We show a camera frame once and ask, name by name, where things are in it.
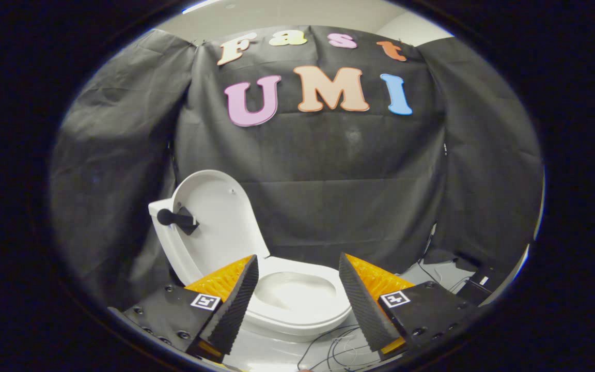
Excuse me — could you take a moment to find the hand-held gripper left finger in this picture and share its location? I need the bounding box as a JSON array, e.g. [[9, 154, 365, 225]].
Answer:
[[107, 254, 259, 362]]

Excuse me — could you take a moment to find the white toilet lid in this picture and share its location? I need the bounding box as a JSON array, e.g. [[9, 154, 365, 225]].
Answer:
[[156, 169, 271, 284]]

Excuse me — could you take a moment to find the black backdrop cloth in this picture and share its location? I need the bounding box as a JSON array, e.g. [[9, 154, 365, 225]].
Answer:
[[50, 26, 543, 311]]

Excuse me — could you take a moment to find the tangle of thin cables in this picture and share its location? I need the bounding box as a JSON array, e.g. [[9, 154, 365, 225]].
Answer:
[[296, 261, 471, 372]]

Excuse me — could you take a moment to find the white ceramic toilet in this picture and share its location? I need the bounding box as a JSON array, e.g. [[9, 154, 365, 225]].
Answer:
[[148, 199, 353, 343]]

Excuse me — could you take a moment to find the black box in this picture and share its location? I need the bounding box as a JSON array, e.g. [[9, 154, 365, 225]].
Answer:
[[455, 266, 499, 305]]

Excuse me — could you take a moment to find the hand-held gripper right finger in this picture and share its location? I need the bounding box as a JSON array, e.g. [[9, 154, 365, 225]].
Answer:
[[339, 252, 484, 361]]

